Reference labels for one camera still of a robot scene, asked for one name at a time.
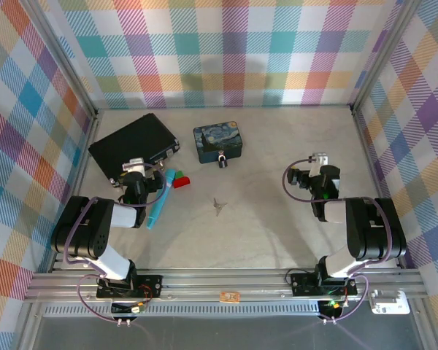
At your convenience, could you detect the silver key bunch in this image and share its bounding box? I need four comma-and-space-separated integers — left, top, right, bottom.
212, 197, 228, 217

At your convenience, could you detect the starry night print tin box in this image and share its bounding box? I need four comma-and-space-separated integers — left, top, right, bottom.
193, 119, 244, 165

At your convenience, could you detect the light blue marker pen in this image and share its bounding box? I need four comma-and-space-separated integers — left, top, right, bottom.
146, 168, 177, 230

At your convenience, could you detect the black hard carrying case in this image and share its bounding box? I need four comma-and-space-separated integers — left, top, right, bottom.
88, 113, 181, 182

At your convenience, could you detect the black connector box yellow plug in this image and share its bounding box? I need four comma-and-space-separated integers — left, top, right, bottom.
111, 301, 147, 316
319, 299, 345, 316

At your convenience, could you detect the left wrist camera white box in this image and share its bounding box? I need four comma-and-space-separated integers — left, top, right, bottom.
122, 157, 147, 176

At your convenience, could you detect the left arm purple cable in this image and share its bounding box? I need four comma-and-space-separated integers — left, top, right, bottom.
63, 162, 167, 324

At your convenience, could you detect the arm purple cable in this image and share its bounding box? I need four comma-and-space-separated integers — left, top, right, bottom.
63, 162, 167, 324
283, 155, 395, 324

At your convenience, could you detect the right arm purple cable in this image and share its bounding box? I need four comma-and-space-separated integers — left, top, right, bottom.
283, 155, 395, 324

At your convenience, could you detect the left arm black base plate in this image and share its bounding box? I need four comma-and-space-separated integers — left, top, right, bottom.
96, 273, 164, 300

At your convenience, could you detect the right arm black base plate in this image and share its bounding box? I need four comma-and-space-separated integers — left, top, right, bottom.
290, 271, 358, 297

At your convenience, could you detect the aluminium frame cross rail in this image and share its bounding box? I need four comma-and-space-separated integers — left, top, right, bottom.
23, 268, 426, 303

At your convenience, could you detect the aluminium frame corner post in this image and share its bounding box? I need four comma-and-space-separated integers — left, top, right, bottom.
350, 0, 423, 116
25, 0, 100, 120

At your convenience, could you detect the perforated grey cable duct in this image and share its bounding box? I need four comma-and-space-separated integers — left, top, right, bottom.
43, 303, 417, 319

